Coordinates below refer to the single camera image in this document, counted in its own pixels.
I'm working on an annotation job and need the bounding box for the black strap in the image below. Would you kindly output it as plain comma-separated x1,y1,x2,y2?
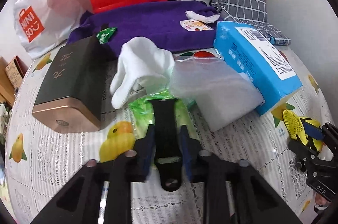
147,98,183,192

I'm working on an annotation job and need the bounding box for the yellow black pouch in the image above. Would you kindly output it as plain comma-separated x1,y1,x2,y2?
282,109,323,154

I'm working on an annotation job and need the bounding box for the white foam block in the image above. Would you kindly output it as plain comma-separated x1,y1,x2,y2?
168,57,264,131

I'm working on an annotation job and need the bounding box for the white glove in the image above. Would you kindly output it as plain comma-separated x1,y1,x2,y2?
109,37,175,109

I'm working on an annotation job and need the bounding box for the dark green gold box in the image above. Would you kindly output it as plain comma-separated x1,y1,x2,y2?
32,36,109,133

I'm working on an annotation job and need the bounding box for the blue tissue pack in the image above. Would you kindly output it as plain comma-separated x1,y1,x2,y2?
214,21,302,116

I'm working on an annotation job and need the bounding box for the green tissue packet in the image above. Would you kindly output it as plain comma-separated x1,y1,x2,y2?
128,90,199,140

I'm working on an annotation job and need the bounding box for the clear plastic bag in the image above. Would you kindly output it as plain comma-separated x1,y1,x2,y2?
180,11,220,32

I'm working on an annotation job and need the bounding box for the right hand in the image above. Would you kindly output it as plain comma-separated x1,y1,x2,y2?
314,193,331,214

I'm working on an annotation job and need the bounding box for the fruit print tablecloth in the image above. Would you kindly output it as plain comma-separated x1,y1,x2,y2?
3,39,336,224

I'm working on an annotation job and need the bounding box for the green sachet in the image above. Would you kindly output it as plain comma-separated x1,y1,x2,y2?
96,27,117,45

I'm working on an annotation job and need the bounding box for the purple towel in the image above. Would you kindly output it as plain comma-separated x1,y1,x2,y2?
67,1,217,57

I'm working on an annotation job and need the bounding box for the wooden side table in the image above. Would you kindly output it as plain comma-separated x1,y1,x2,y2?
0,57,15,107

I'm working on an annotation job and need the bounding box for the patterned small box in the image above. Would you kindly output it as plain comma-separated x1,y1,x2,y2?
5,56,27,89

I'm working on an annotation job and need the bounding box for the white Miniso plastic bag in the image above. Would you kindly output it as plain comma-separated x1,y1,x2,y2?
13,0,90,60

